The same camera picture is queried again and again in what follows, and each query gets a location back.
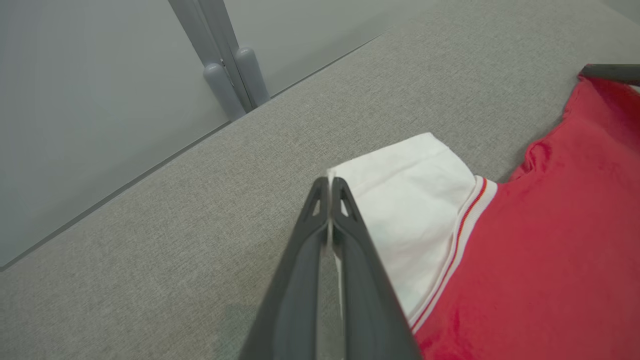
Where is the grey double partition post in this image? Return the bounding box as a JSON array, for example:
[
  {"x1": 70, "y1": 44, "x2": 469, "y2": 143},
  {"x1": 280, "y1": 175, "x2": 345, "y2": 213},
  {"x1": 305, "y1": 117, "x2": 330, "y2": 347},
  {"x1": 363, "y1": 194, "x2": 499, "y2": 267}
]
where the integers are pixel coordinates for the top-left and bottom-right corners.
[{"x1": 167, "y1": 0, "x2": 271, "y2": 122}]

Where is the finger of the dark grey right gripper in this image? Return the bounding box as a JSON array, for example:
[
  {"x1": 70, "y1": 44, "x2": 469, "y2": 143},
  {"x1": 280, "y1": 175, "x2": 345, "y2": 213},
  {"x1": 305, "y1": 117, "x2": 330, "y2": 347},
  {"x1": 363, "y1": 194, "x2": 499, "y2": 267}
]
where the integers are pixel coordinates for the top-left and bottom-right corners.
[{"x1": 578, "y1": 63, "x2": 640, "y2": 87}]

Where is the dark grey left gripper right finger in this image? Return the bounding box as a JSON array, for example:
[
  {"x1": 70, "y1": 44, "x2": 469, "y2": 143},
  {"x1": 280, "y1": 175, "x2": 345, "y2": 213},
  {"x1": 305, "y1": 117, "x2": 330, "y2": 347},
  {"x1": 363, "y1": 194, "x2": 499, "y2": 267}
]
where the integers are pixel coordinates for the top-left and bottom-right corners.
[{"x1": 331, "y1": 177, "x2": 423, "y2": 360}]

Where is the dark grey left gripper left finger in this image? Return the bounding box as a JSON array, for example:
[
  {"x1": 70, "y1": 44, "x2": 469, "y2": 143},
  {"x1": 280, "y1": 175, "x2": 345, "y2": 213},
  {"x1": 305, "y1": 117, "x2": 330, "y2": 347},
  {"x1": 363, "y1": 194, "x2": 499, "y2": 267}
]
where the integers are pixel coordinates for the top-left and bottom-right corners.
[{"x1": 240, "y1": 176, "x2": 331, "y2": 360}]

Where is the red white basketball jersey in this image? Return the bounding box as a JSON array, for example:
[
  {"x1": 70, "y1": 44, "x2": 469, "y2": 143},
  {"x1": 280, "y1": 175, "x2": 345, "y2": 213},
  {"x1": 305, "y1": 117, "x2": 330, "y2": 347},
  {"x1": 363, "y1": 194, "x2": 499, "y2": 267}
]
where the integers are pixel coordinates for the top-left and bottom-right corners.
[{"x1": 327, "y1": 70, "x2": 640, "y2": 360}]

